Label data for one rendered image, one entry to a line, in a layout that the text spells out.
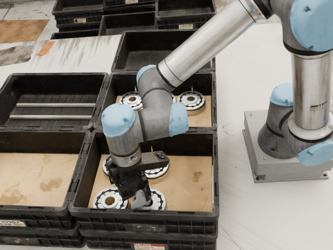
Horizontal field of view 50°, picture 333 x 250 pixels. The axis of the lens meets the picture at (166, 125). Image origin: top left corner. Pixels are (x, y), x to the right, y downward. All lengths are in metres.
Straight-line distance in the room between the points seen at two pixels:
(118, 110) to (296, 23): 0.40
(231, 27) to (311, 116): 0.30
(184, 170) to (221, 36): 0.47
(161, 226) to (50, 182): 0.40
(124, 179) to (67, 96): 0.64
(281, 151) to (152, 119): 0.54
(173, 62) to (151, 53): 0.76
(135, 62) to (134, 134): 0.82
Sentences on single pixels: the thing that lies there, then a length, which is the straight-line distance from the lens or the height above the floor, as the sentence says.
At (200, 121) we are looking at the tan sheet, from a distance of 1.27.
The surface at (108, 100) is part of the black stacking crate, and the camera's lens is 1.30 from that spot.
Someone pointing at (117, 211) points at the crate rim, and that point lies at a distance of 0.96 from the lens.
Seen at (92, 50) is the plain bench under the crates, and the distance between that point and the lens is 1.96.
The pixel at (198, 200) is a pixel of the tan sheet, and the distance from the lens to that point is 1.07.
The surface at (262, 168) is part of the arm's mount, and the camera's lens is 1.22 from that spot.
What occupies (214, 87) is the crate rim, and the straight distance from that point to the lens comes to 1.26.
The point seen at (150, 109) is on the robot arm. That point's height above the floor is 1.18.
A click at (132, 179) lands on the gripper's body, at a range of 0.93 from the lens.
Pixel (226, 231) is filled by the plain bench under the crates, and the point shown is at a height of 0.70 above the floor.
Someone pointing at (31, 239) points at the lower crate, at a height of 0.75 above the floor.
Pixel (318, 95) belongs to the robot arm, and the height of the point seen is 1.18.
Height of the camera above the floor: 1.73
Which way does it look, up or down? 45 degrees down
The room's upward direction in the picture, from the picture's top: 6 degrees counter-clockwise
